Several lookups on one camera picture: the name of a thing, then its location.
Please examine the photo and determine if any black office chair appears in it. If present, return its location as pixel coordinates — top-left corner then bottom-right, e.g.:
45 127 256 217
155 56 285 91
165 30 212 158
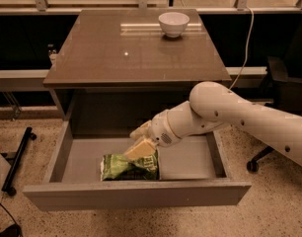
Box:
247 56 302 172

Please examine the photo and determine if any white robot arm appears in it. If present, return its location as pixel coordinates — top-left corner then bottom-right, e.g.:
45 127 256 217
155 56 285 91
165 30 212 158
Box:
124 82 302 167

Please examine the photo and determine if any white cable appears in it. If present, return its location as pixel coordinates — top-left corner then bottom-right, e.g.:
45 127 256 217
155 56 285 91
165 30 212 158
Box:
228 7 255 91

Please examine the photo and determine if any open grey top drawer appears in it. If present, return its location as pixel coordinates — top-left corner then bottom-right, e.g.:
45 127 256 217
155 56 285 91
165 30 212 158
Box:
22 90 253 212

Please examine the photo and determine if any black stand leg with casters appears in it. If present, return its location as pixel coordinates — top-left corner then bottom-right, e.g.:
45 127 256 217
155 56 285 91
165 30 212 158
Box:
1 126 37 197

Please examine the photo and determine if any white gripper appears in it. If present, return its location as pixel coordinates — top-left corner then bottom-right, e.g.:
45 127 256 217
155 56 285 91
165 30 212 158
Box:
124 110 181 160

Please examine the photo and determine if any black cable on floor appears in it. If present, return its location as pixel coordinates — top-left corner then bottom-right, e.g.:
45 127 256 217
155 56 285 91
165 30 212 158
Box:
0 195 24 237

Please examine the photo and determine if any green jalapeno chip bag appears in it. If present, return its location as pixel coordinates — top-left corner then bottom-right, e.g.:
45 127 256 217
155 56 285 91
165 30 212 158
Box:
100 151 159 181

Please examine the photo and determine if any white ceramic bowl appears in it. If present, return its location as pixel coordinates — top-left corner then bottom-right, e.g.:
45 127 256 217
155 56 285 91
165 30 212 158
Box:
158 12 189 38

